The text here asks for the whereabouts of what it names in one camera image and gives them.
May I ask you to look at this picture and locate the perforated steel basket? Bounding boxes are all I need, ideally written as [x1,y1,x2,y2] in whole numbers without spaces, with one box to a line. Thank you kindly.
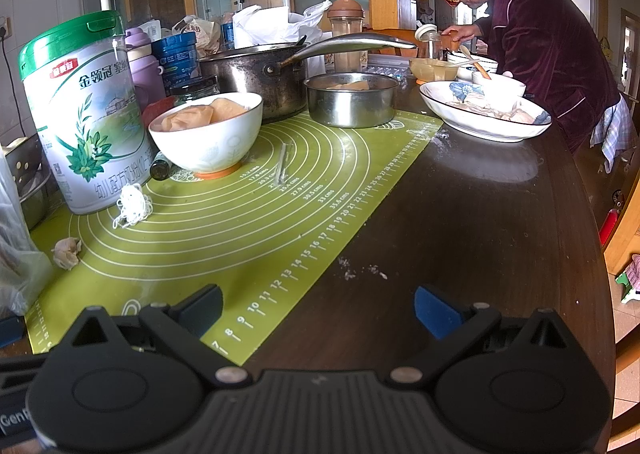
[0,133,51,231]

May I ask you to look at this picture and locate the blue round can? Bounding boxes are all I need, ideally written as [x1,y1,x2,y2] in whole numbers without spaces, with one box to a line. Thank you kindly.
[151,32,199,90]

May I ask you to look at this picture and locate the yellow translucent bowl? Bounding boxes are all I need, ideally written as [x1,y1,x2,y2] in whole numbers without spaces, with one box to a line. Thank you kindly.
[409,58,460,83]

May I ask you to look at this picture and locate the white plastic bag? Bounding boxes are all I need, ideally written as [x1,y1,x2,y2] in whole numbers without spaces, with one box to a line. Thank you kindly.
[232,0,333,77]

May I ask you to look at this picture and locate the white green milk powder can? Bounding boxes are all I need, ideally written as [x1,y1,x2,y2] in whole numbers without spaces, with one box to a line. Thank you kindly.
[19,10,153,215]

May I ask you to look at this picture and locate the steel pot with long handle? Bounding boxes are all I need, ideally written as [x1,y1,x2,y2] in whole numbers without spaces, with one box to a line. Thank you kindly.
[197,32,418,123]

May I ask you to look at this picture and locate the glass jar with dark lid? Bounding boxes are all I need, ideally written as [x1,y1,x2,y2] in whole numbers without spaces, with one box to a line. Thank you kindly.
[167,76,221,108]

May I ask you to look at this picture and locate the clear plastic bag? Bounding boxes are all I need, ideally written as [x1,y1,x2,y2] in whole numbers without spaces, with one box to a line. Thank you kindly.
[0,149,55,317]

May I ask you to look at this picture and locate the small dark bottle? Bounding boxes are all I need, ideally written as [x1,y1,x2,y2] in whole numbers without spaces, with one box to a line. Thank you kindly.
[150,151,174,183]

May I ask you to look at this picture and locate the round steel tin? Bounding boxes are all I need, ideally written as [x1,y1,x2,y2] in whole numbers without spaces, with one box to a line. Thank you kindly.
[304,73,401,129]

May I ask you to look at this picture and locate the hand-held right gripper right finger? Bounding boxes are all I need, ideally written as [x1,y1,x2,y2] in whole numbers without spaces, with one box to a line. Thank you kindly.
[389,285,576,389]

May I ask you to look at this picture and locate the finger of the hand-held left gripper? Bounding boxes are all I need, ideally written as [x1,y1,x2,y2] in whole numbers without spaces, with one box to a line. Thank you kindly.
[0,315,27,347]

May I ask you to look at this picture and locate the pale food pieces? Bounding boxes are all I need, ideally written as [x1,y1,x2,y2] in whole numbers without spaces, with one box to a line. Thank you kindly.
[447,84,537,125]

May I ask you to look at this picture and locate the orange handled spoon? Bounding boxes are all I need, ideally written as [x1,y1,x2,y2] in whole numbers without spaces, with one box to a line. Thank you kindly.
[459,44,493,81]

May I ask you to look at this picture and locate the white bowl with orange foot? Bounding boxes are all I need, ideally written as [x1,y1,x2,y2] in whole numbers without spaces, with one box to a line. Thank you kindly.
[148,92,264,179]

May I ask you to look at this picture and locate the checked cloth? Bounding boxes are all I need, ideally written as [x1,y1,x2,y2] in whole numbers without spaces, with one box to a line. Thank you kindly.
[590,92,640,175]

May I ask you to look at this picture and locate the green stool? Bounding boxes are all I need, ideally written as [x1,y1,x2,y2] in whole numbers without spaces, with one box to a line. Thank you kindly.
[614,254,640,305]

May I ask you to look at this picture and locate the small glass bottle white cap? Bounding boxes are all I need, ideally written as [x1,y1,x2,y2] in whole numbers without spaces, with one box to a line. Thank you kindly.
[415,24,447,60]

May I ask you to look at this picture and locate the blue rimmed white bowl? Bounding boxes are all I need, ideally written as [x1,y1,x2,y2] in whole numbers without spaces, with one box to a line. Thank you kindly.
[446,51,499,82]

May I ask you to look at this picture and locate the wall socket with cable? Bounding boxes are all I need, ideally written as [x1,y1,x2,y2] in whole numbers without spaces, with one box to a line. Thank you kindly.
[0,16,15,84]

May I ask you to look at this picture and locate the purple thermos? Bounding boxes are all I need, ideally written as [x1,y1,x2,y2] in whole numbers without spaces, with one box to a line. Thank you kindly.
[124,27,166,112]

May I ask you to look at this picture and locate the pale food slices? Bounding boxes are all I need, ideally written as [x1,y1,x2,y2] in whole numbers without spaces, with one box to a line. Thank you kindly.
[317,75,372,91]
[161,98,252,133]

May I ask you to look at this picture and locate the pale garlic piece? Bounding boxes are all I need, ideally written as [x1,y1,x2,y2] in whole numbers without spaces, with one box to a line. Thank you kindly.
[52,237,83,271]

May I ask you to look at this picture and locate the clear plastic tray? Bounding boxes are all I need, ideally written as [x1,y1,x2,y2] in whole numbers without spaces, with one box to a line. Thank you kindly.
[366,54,416,80]

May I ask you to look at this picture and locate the small white bowl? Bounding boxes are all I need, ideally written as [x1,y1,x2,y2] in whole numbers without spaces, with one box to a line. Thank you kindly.
[471,70,527,102]

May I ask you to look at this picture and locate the white string bundle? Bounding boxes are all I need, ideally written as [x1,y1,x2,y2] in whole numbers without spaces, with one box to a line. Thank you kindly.
[112,183,154,229]

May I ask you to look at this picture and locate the crumpled printed snack bag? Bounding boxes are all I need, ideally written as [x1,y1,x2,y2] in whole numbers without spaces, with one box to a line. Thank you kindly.
[172,14,222,58]

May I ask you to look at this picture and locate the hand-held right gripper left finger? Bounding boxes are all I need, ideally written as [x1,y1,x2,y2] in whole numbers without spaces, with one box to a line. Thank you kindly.
[64,284,252,389]

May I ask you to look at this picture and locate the oval plate with blue pattern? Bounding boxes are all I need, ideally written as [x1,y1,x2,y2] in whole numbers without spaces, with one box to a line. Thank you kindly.
[419,80,553,143]

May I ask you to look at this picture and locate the red plastic piece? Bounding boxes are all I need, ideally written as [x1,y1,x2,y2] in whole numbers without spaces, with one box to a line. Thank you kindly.
[141,100,177,129]

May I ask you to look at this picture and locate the green silicone baking mat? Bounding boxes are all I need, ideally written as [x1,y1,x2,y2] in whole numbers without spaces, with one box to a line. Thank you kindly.
[25,110,445,367]

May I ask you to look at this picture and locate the brown baby bottle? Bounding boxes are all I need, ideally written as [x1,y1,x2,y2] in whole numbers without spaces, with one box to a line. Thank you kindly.
[327,0,366,73]

